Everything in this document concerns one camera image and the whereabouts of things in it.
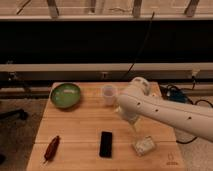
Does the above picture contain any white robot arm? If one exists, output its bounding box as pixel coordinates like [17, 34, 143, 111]
[117, 77, 213, 142]

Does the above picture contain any clear plastic cup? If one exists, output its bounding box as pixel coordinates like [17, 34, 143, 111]
[101, 85, 117, 106]

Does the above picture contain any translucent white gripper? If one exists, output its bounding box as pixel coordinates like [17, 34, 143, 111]
[116, 107, 139, 141]

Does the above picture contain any black chair base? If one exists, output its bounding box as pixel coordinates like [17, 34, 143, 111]
[0, 109, 28, 120]

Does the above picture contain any black hanging cable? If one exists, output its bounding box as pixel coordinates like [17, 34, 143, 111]
[120, 11, 156, 81]

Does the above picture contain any blue power box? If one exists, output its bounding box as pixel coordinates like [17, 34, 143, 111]
[168, 91, 186, 103]

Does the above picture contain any green bowl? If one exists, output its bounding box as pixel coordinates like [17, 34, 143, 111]
[50, 83, 81, 109]

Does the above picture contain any black rectangular eraser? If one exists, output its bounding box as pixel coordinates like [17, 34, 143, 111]
[99, 131, 112, 158]

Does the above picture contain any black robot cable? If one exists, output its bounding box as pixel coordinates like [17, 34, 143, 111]
[175, 85, 213, 145]

